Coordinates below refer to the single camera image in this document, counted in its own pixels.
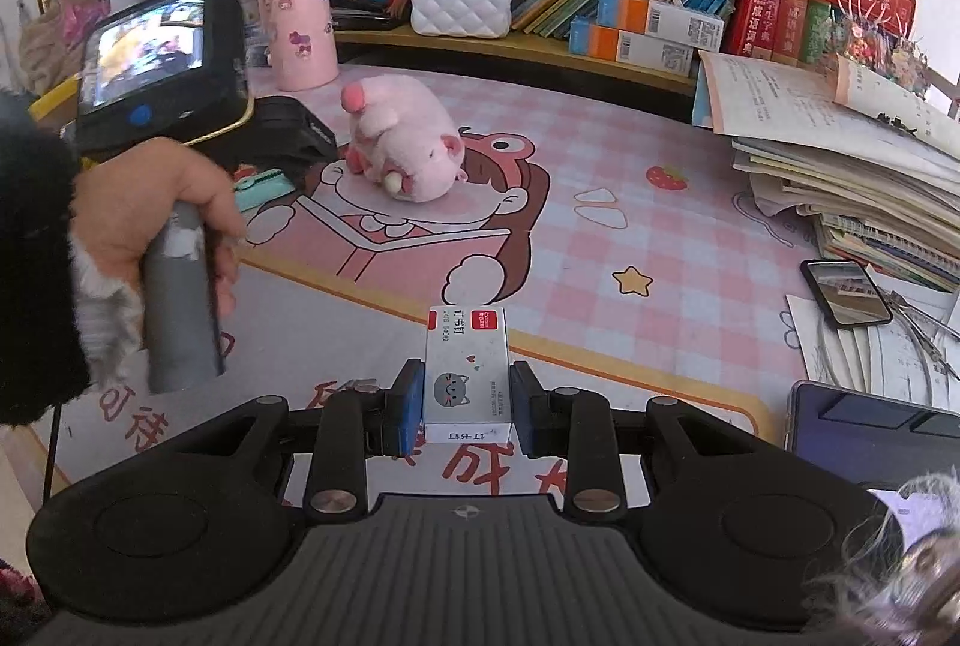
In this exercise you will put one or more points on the pink printed desk mat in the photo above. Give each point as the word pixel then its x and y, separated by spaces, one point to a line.
pixel 637 218

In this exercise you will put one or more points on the smartphone with lit screen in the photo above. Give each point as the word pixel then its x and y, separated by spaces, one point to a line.
pixel 892 503

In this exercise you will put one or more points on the pink printed canister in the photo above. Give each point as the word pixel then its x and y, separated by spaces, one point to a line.
pixel 296 31

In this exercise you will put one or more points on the yellow cardboard box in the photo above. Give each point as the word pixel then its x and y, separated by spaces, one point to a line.
pixel 52 102

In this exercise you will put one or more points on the stack of books and papers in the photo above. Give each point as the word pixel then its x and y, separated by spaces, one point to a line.
pixel 862 203

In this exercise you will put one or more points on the metal drawing compass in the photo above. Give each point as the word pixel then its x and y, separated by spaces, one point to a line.
pixel 922 331

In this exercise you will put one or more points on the crumpled pink bag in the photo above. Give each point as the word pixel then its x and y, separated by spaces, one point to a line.
pixel 64 35

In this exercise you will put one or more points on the teal small item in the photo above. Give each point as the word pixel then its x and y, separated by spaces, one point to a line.
pixel 262 190

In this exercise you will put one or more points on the person's left hand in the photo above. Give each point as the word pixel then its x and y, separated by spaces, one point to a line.
pixel 127 203

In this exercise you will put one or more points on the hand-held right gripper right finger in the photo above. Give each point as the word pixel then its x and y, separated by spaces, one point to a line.
pixel 526 410

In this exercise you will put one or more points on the green standing dictionary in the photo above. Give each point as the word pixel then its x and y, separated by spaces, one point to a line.
pixel 816 31

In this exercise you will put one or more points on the black flat case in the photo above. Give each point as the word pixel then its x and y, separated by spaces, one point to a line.
pixel 364 20

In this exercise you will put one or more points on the wide red standing dictionary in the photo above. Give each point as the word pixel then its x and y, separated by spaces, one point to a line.
pixel 754 20

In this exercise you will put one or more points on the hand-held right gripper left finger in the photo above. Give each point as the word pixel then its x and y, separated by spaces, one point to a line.
pixel 409 406

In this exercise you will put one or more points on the narrow red standing dictionary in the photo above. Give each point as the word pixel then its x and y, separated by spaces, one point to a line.
pixel 789 27

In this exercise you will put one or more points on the white staple box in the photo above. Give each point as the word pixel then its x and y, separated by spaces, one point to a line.
pixel 466 376

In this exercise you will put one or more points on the pink plush toy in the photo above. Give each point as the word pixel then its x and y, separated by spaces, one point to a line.
pixel 409 147

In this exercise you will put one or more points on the small black smartphone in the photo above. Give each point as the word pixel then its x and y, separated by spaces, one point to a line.
pixel 846 292

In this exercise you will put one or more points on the large dark smartphone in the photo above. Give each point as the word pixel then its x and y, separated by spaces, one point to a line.
pixel 862 436

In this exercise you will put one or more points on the person's left forearm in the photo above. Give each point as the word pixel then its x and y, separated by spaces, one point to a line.
pixel 37 256

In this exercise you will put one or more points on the colourful floral ornament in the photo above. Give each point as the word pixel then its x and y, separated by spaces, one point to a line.
pixel 877 42

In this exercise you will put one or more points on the loose printed papers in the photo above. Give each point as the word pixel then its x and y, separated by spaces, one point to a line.
pixel 840 353

